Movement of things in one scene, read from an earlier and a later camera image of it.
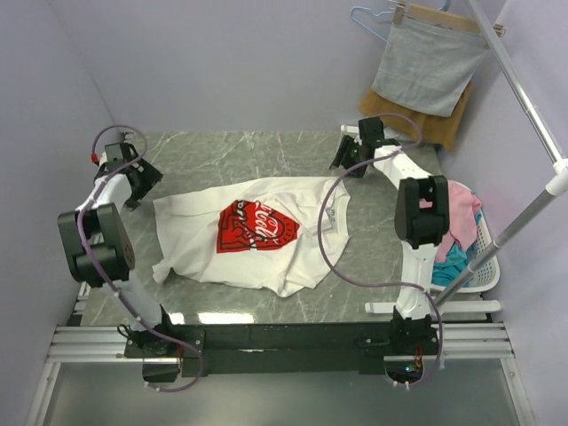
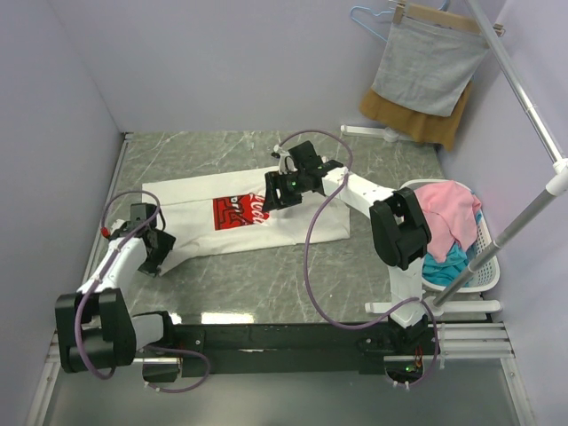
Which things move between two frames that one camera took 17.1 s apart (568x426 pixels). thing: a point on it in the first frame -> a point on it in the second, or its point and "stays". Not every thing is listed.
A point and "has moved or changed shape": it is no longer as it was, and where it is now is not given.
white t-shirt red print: [260, 233] has moved or changed shape
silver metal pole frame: [557, 183] stays
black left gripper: [149, 176] -> [165, 243]
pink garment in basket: [463, 208] stays
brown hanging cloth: [436, 129] stays
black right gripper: [343, 148] -> [275, 181]
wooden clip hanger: [440, 18] stays
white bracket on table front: [446, 306] stays
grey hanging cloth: [428, 65] stays
